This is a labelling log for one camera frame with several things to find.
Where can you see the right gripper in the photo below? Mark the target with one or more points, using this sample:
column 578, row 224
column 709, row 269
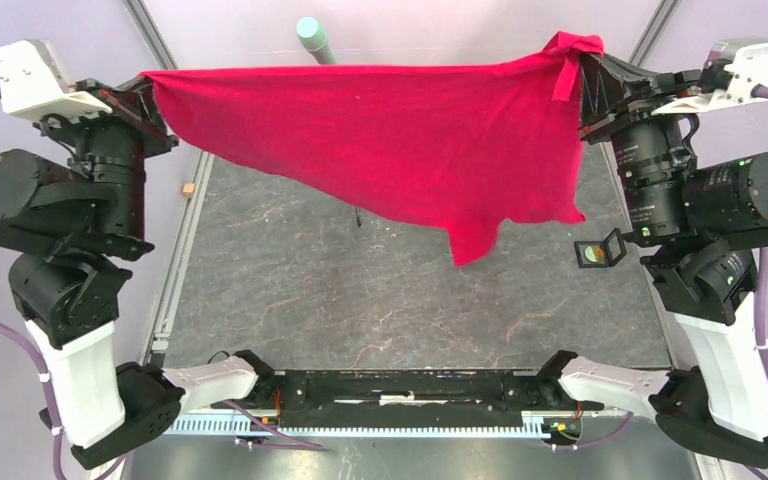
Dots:
column 616, row 96

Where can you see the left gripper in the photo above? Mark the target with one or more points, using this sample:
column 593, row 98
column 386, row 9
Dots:
column 134, row 104

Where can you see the round brooch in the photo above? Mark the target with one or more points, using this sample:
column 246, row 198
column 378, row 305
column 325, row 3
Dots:
column 593, row 253

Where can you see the red t-shirt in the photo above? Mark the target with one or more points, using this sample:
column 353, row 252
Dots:
column 461, row 148

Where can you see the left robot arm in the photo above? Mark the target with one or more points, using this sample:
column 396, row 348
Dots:
column 70, row 224

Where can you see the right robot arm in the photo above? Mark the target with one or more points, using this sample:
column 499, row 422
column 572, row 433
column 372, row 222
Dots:
column 705, row 226

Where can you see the black brooch stand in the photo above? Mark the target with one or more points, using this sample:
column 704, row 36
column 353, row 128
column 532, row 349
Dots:
column 605, row 253

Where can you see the small wooden cube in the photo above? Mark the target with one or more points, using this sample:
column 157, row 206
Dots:
column 188, row 190

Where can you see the green microphone on tripod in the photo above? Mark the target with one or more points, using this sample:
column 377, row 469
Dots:
column 313, row 38

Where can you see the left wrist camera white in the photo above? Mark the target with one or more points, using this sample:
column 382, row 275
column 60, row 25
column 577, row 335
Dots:
column 33, row 84

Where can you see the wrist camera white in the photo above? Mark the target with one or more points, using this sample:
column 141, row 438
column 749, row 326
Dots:
column 732, row 71
column 33, row 84

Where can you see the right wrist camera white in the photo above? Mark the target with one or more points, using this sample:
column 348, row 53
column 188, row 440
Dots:
column 732, row 71

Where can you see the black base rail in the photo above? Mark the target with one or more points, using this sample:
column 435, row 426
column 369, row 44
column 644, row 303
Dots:
column 429, row 398

